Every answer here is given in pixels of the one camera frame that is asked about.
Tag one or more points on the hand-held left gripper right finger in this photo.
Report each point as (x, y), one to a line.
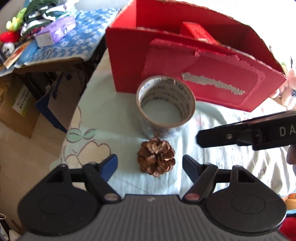
(190, 166)

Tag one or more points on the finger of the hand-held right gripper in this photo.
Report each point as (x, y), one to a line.
(222, 136)

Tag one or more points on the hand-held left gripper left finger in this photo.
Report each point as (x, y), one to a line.
(109, 166)

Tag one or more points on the brown pine cone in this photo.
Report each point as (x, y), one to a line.
(156, 157)

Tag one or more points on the clear packing tape roll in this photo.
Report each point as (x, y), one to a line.
(148, 125)

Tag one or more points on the large red cardboard box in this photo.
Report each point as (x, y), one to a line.
(166, 60)

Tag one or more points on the small red carton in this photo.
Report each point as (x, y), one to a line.
(196, 32)

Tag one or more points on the person's right hand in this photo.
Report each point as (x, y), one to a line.
(291, 154)

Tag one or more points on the plaid eared bunny plush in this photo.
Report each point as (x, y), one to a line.
(289, 85)

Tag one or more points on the red cloth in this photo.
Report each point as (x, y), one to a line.
(289, 228)

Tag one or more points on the brown cardboard box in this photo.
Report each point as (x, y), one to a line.
(13, 109)

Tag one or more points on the blue wipes pack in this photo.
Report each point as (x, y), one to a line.
(29, 52)

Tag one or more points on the colourful picture book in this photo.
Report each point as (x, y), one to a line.
(13, 58)

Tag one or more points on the purple tissue pack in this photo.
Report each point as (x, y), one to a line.
(57, 30)

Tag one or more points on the small white toy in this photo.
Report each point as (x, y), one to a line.
(8, 48)

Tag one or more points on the red plush toy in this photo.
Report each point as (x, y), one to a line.
(9, 37)

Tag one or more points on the stack of folded clothes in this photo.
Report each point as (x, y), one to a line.
(44, 14)

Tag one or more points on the green plush toy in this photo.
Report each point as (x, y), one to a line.
(16, 19)

